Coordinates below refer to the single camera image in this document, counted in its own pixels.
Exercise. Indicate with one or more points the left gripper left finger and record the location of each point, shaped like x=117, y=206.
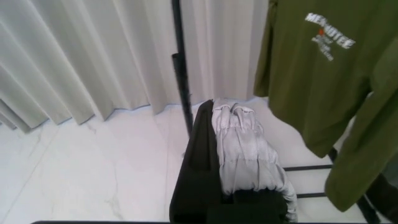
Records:
x=196, y=186

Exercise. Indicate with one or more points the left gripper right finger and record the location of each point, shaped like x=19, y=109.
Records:
x=255, y=208

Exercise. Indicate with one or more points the pale grey garment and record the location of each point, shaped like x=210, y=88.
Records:
x=245, y=155

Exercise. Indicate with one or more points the green sleeveless shirt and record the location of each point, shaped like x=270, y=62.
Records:
x=311, y=87

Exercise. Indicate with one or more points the black clothes rack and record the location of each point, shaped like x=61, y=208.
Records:
x=182, y=77

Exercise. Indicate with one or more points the white curtain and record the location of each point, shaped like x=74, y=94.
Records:
x=93, y=46

